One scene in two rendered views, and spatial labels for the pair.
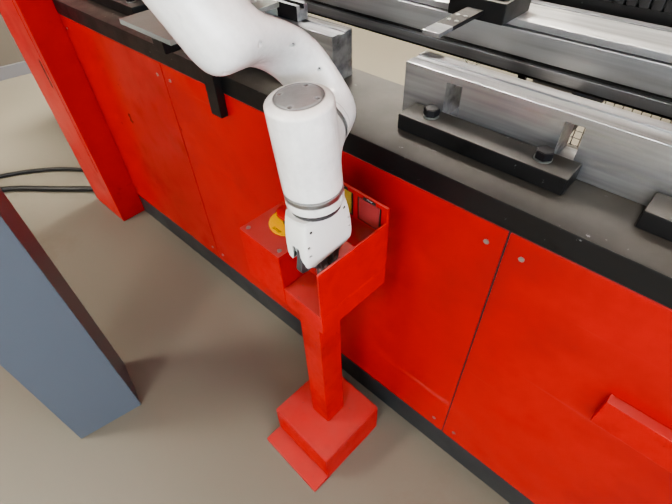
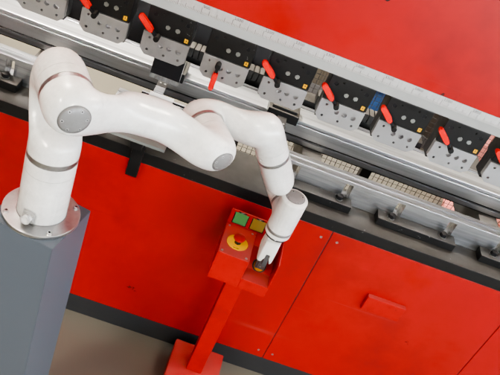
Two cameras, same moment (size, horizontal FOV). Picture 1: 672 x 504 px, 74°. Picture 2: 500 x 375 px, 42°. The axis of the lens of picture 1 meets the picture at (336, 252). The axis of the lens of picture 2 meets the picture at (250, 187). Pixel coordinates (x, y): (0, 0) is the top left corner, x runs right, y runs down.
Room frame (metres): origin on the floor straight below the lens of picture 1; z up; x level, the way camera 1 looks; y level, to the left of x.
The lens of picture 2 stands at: (-0.43, 1.37, 2.16)
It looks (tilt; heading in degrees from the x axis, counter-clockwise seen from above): 35 degrees down; 309
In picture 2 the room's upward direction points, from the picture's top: 24 degrees clockwise
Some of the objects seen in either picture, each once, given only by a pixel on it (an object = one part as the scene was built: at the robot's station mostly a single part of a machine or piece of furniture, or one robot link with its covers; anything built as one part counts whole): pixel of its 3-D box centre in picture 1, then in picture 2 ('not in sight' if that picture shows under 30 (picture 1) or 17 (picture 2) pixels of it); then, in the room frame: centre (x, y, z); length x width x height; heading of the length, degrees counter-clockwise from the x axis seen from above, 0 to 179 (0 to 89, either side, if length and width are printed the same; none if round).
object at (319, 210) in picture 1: (315, 191); (278, 228); (0.50, 0.03, 0.91); 0.09 x 0.08 x 0.03; 134
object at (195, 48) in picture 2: not in sight; (234, 65); (1.24, -0.28, 1.02); 0.37 x 0.06 x 0.04; 46
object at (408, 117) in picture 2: not in sight; (400, 120); (0.55, -0.40, 1.24); 0.15 x 0.09 x 0.17; 46
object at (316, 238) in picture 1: (319, 223); (271, 242); (0.50, 0.02, 0.85); 0.10 x 0.07 x 0.11; 134
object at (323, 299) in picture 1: (313, 244); (248, 252); (0.55, 0.04, 0.75); 0.20 x 0.16 x 0.18; 44
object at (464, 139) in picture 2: not in sight; (455, 140); (0.41, -0.55, 1.24); 0.15 x 0.09 x 0.17; 46
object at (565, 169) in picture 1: (481, 144); (310, 192); (0.63, -0.24, 0.89); 0.30 x 0.05 x 0.03; 46
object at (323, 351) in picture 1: (323, 354); (216, 321); (0.55, 0.04, 0.39); 0.06 x 0.06 x 0.54; 44
